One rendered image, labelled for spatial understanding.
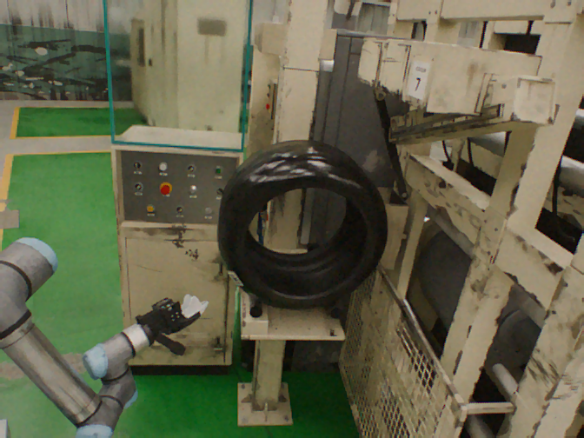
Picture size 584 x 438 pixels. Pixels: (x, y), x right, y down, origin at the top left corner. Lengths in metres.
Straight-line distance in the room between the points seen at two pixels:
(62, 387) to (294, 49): 1.19
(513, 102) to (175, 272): 1.62
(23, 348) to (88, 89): 9.44
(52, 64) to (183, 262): 8.47
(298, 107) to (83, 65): 8.90
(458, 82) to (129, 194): 1.47
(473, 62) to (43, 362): 1.13
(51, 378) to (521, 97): 1.16
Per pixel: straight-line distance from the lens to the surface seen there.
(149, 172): 1.97
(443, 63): 1.02
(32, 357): 1.08
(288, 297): 1.41
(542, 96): 1.04
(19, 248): 1.14
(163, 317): 1.24
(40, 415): 2.49
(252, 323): 1.48
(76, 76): 10.29
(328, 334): 1.56
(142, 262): 2.11
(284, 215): 1.69
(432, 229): 2.12
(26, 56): 10.24
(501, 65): 1.08
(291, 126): 1.58
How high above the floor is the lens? 1.77
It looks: 24 degrees down
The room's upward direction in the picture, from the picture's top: 6 degrees clockwise
